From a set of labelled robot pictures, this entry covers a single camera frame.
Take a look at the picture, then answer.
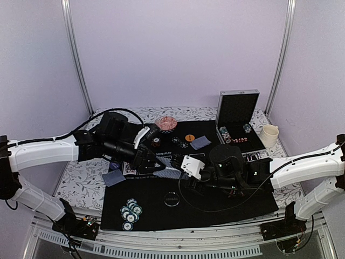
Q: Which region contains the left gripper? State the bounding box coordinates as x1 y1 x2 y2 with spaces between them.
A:
104 137 166 173

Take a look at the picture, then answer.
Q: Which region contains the queen face up card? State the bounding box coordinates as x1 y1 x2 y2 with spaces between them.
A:
122 162 136 176

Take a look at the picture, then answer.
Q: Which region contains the red poker chip stack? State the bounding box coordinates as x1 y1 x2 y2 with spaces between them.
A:
151 138 161 147

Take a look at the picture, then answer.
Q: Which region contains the blue playing card deck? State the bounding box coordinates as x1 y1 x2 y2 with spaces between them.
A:
153 155 187 179

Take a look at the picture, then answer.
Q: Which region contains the black 100 poker chip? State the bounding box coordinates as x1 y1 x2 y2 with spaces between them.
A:
171 137 181 144

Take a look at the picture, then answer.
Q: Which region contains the clear dealer button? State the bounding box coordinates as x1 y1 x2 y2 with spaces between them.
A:
163 192 180 207

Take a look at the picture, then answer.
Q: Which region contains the black poker chip stack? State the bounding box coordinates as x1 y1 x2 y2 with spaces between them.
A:
180 142 188 148

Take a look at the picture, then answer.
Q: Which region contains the dealt blue card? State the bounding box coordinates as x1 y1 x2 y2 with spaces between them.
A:
190 136 211 150
102 171 126 187

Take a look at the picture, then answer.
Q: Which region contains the orange big blind button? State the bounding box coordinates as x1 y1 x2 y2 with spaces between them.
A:
185 134 195 142

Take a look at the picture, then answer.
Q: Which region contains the blue green chip stack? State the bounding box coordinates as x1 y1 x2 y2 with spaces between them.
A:
120 198 143 223

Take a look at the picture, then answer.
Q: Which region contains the blue white poker chip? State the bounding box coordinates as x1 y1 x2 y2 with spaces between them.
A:
122 221 133 231

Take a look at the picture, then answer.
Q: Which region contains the red black triangle card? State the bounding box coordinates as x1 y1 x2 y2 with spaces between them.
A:
228 189 245 198

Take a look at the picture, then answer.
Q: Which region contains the purple small blind button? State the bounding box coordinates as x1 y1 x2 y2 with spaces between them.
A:
109 162 120 171

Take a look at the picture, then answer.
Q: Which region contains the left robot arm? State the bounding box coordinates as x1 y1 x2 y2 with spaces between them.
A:
1 108 165 234

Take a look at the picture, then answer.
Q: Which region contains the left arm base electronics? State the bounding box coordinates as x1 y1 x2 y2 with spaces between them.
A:
52 198 99 241

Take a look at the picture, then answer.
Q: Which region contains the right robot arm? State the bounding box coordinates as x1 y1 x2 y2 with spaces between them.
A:
255 134 344 235

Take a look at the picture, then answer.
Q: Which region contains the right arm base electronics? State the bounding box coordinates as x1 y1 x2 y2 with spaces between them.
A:
260 216 307 254

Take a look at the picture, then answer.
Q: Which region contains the black poker mat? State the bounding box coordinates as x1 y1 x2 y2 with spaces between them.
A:
100 120 279 231

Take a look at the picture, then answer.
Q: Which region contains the patterned small bowl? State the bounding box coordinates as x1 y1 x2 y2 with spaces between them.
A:
155 116 177 134

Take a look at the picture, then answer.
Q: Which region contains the left poker chip row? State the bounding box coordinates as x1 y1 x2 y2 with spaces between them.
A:
219 126 232 144

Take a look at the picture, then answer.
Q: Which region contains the poker chip row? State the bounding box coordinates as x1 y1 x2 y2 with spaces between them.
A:
243 124 252 134
219 126 232 144

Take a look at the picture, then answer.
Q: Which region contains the right poker chip row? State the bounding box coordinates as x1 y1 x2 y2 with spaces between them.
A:
243 124 252 134

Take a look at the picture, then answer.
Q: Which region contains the cream ceramic mug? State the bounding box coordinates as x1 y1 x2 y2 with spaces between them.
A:
259 124 279 148

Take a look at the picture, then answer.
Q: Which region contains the aluminium poker chip case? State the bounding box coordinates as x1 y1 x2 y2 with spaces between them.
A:
215 89 266 161

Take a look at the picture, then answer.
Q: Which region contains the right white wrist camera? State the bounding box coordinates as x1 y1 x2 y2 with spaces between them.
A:
180 155 205 180

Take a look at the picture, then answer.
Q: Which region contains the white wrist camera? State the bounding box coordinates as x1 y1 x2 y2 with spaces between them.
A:
133 124 160 149
180 155 205 180

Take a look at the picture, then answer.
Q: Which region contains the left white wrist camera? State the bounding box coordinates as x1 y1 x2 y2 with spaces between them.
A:
133 124 160 149

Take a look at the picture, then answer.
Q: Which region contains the front aluminium rail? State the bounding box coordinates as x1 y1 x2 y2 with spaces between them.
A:
26 210 335 259

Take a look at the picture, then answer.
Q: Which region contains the left black cable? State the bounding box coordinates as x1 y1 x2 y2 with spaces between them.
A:
0 107 143 149

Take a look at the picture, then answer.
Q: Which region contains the left aluminium frame post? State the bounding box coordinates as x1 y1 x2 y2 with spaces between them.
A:
61 0 94 115

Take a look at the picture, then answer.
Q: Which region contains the aluminium frame post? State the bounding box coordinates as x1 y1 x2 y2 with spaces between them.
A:
264 0 296 117
61 0 94 115

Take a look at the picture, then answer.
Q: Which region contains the right aluminium frame post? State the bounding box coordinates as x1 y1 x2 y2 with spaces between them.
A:
264 0 296 117

